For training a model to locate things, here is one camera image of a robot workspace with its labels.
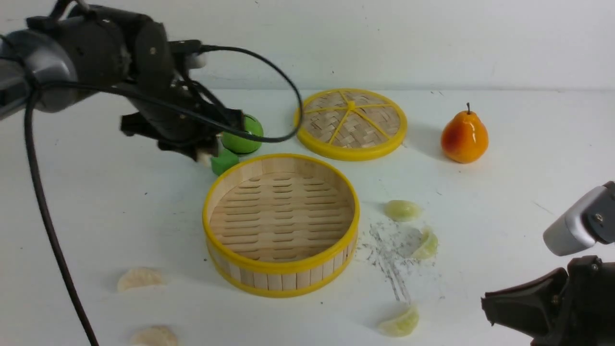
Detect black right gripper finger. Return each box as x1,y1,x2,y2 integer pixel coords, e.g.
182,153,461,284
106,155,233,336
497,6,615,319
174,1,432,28
481,268,568,338

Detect bamboo steamer tray yellow rim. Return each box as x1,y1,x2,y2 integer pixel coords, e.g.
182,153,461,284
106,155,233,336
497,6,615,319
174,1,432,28
202,153,360,298

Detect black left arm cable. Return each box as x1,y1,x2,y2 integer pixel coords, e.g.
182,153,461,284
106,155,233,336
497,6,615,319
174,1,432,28
24,44,304,346

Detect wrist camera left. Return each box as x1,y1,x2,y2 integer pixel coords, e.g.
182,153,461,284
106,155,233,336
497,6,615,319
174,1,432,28
169,39,207,71

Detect green toy watermelon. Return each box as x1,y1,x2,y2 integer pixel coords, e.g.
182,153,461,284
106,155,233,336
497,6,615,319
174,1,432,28
221,114,264,155

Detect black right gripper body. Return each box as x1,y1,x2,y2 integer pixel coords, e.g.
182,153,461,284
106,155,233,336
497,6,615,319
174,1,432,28
531,256,615,346

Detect green wooden cube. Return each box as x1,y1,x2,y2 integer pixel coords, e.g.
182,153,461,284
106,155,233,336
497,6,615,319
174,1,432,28
209,148,240,176

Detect green dumpling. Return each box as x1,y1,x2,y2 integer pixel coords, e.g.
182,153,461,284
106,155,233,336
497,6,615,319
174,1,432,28
384,200,423,222
377,304,420,338
411,226,439,260

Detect orange toy pear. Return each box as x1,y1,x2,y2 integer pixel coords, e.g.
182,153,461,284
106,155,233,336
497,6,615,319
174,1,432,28
440,103,489,164

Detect white dumpling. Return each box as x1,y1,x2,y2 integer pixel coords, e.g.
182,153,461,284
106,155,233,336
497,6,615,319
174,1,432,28
197,149,215,167
130,326,179,346
117,267,166,293

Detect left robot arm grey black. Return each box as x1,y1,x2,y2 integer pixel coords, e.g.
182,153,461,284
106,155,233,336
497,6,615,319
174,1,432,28
1,0,245,160

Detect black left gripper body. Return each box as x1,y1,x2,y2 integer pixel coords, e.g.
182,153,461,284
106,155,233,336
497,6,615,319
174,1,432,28
26,4,225,141

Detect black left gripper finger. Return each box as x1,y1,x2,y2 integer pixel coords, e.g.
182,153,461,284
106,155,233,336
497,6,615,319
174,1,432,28
202,107,245,145
120,112,221,161

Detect woven bamboo steamer lid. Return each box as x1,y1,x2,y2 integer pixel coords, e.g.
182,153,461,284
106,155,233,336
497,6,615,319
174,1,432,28
297,88,408,161

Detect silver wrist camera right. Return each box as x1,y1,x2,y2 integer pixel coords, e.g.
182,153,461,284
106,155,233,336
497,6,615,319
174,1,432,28
543,181,615,257

